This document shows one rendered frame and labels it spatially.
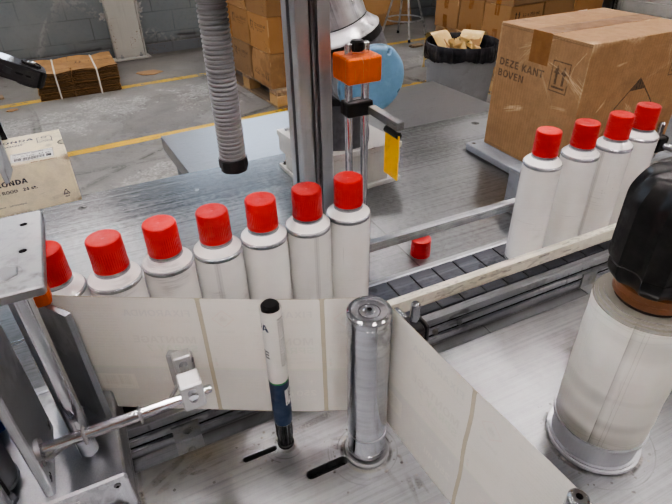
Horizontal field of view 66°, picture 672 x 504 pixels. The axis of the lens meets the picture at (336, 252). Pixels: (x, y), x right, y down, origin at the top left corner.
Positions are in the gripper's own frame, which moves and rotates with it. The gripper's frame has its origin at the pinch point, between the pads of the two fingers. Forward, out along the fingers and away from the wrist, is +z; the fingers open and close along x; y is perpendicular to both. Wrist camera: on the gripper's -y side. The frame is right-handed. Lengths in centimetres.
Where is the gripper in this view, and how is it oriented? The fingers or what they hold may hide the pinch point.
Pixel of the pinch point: (11, 164)
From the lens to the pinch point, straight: 95.6
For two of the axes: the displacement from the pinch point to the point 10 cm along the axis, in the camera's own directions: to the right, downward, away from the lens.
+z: 0.4, 8.2, 5.7
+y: -8.7, 3.1, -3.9
